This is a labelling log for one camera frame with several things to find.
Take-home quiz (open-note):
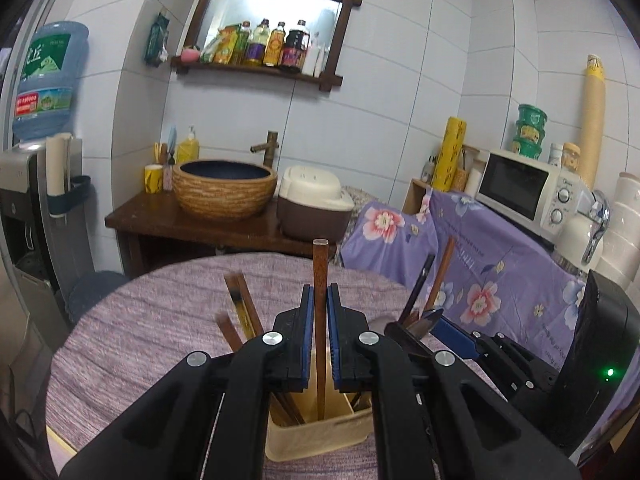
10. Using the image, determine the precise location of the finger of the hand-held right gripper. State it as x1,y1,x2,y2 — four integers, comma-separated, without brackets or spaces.
431,317,483,362
384,321,432,358

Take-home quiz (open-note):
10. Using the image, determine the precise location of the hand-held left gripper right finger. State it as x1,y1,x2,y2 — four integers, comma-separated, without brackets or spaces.
326,283,582,480

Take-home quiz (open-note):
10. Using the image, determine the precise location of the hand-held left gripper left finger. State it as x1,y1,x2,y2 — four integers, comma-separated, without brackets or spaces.
59,284,316,480

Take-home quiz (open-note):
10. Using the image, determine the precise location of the silver metal spoon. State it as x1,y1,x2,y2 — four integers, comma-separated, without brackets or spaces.
399,254,444,339

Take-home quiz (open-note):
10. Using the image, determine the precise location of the cream perforated utensil holder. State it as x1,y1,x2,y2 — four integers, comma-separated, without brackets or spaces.
264,389,375,462

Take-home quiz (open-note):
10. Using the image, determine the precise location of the purple floral cloth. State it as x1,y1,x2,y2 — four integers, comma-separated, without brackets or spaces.
339,186,640,441

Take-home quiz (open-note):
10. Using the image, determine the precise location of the white electric kettle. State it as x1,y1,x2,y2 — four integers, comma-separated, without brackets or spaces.
554,190,612,272

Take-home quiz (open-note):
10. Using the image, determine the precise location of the stack of white bowls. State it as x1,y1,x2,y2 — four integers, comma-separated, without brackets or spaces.
597,172,640,282

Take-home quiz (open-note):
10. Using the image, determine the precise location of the brown and cream rice cooker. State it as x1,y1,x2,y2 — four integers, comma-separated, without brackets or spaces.
276,164,355,242

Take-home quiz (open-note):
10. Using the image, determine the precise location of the light wooden box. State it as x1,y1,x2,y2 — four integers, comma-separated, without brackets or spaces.
402,178,437,217

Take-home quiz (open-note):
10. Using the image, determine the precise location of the white microwave oven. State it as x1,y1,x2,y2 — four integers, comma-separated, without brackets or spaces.
474,148,592,242

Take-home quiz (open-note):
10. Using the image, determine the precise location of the woven basket wash basin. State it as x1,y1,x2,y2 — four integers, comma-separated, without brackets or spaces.
171,159,278,222

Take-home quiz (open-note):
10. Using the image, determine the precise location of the yellow wrap roll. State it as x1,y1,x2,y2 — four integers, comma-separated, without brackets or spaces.
434,116,469,192

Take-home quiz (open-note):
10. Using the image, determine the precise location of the bamboo style faucet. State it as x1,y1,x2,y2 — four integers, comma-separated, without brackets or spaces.
249,130,279,169

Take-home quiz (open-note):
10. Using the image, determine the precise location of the stack of green bowls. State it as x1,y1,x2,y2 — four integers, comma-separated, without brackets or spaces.
510,103,549,161

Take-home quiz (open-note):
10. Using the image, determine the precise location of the yellow cup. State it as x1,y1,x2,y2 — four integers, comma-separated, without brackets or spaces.
144,163,165,194

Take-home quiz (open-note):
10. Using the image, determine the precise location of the yellow soap pump bottle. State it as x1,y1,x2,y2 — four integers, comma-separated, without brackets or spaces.
175,125,200,164

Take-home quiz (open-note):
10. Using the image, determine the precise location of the white plastic bottle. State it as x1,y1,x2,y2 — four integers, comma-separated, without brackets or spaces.
302,32,327,77

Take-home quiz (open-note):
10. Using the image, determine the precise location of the grey water dispenser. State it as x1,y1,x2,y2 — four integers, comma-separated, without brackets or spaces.
0,146,97,313

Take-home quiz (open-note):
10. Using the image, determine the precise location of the dark soy sauce bottle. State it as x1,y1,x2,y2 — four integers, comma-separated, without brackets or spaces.
279,19,310,72

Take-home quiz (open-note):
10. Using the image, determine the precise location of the yellow label sauce bottle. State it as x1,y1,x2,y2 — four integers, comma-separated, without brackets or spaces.
263,21,287,68

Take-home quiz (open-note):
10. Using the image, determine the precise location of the purple label oil bottle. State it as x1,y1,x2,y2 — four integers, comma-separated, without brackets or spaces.
244,18,272,67

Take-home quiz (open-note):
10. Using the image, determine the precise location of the green glass bottle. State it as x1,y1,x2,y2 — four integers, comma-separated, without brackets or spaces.
234,20,252,66

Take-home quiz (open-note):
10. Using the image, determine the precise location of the yellow snack packet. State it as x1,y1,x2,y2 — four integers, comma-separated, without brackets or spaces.
201,26,237,65

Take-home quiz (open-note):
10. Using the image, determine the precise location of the green hanging packet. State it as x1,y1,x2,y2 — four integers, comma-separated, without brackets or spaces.
144,12,171,67

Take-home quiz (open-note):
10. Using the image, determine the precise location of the dark wooden framed mirror shelf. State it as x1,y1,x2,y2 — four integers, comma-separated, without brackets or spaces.
169,0,364,94

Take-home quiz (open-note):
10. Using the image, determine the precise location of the blue water jug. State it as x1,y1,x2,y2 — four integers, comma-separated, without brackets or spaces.
12,20,90,144

